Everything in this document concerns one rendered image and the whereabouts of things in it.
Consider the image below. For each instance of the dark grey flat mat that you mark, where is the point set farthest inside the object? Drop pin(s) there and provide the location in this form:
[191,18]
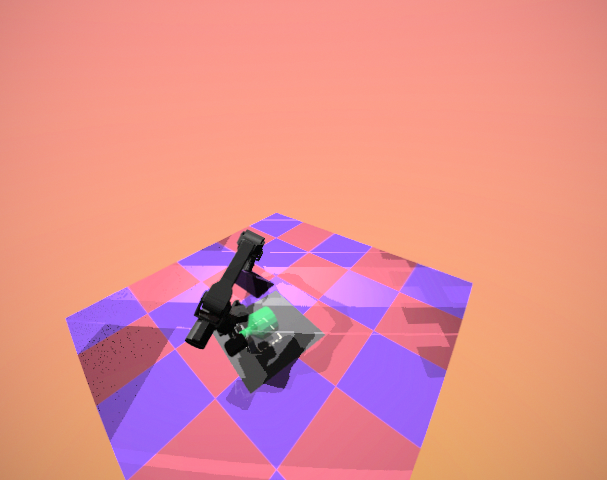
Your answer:
[295,335]

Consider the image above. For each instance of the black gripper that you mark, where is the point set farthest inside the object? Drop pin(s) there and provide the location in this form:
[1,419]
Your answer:
[237,342]

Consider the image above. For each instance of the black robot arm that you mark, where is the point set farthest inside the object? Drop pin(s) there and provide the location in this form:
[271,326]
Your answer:
[216,300]

